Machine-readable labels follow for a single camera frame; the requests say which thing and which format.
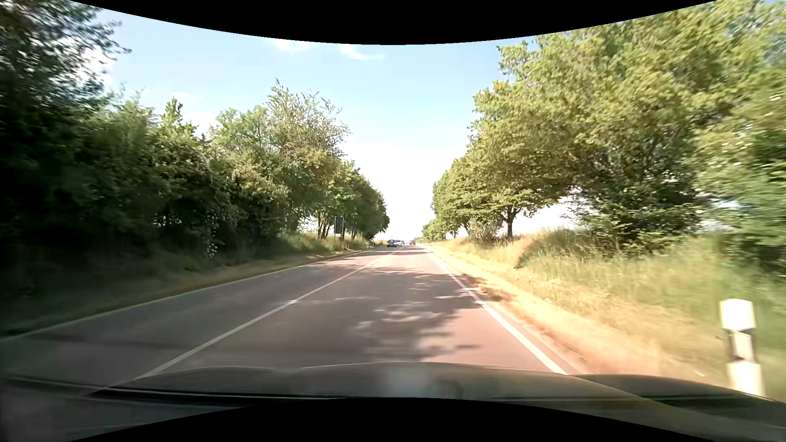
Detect grey asphalt road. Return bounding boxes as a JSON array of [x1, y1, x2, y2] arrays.
[[0, 245, 584, 384]]

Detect car's own bonnet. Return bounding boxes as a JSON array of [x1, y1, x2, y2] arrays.
[[0, 361, 786, 442]]

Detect road markings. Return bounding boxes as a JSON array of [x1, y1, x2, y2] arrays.
[[0, 246, 569, 379]]

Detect dry grass verge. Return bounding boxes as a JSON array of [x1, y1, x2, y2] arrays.
[[424, 230, 786, 400]]

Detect row of trees and bushes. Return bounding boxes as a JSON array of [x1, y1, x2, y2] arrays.
[[0, 0, 391, 271]]

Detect shaded grass verge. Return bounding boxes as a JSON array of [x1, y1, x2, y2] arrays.
[[0, 232, 384, 337]]

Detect white marker post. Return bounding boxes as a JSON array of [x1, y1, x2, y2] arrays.
[[719, 298, 766, 397]]

